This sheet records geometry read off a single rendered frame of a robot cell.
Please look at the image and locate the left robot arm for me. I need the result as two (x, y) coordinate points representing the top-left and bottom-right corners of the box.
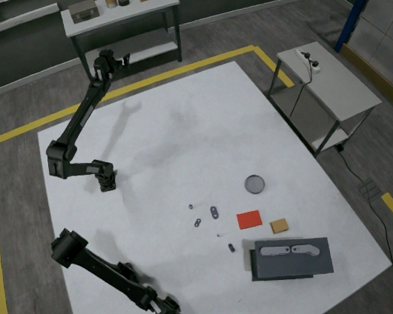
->
(46, 49), (119, 192)

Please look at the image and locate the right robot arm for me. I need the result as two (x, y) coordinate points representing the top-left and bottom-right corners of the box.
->
(51, 228), (178, 314)

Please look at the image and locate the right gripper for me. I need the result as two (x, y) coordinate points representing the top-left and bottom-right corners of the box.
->
(165, 296), (181, 312)

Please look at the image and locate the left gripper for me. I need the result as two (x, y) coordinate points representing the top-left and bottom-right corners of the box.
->
(110, 53), (130, 75)

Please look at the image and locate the tan square block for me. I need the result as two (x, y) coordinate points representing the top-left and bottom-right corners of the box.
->
(270, 218), (289, 234)

